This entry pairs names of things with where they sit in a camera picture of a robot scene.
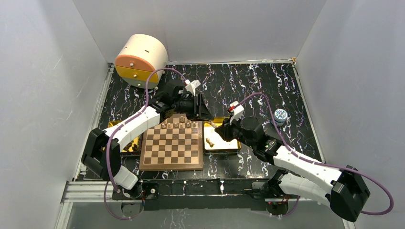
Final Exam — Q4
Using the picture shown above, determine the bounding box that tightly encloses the gold tin with dark pieces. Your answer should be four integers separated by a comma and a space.
121, 135, 142, 156

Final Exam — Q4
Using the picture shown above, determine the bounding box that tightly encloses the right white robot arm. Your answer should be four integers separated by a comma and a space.
215, 117, 370, 222

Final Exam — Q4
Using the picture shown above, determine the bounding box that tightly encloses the round cream drawer box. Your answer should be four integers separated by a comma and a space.
115, 34, 168, 89

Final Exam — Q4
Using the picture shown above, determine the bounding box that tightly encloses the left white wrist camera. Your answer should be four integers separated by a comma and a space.
185, 79, 201, 96

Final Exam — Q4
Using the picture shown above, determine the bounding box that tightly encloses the wooden chessboard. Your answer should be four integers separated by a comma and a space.
139, 114, 203, 171

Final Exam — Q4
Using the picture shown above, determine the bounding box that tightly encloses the small blue white jar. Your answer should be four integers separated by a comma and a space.
271, 109, 288, 127

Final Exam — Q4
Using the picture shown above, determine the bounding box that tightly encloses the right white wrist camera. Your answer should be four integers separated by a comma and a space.
228, 101, 244, 124

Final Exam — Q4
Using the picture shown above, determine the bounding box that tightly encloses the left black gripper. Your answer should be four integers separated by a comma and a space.
172, 94, 214, 122

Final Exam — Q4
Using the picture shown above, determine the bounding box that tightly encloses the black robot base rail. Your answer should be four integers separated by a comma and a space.
112, 178, 297, 216

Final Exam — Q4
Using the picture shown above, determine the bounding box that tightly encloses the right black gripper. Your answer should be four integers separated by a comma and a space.
214, 114, 255, 149

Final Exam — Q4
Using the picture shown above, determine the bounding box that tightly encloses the gold tin with light pieces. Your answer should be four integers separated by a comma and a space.
203, 117, 242, 155

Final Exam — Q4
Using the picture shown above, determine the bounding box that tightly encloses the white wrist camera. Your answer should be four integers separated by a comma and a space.
228, 101, 244, 124
185, 79, 201, 96

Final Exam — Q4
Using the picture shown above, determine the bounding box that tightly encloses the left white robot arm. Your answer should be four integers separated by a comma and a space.
81, 80, 213, 198

